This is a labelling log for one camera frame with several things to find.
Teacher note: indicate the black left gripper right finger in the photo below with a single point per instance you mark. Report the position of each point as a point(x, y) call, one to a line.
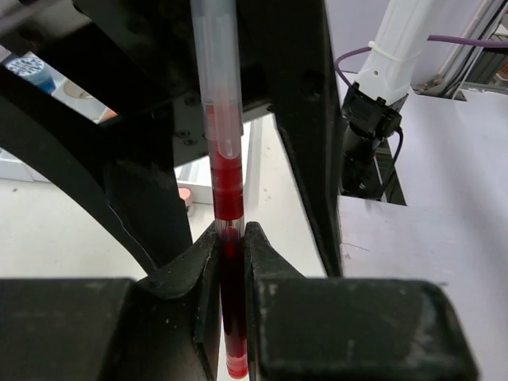
point(335, 328)

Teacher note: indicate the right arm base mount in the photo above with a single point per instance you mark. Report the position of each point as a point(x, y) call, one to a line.
point(379, 181)

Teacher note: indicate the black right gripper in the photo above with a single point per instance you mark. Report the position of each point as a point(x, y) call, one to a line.
point(137, 58)

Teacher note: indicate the blue tape roll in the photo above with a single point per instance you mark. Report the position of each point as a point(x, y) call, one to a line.
point(34, 71)

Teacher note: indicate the pink white eraser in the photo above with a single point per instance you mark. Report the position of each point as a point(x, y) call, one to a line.
point(187, 197)

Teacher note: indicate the white compartment tray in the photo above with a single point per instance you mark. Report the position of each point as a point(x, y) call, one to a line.
point(194, 176)

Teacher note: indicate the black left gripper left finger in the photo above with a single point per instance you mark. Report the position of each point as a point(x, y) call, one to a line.
point(165, 326)

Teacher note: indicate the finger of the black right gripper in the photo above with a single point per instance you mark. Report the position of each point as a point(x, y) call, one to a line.
point(291, 40)

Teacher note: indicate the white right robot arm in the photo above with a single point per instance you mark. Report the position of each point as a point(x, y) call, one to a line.
point(371, 107)

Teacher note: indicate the brown packing tape roll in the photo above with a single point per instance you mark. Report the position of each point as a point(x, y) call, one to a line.
point(72, 90)

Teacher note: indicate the red pen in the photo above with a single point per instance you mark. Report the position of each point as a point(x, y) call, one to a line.
point(226, 198)

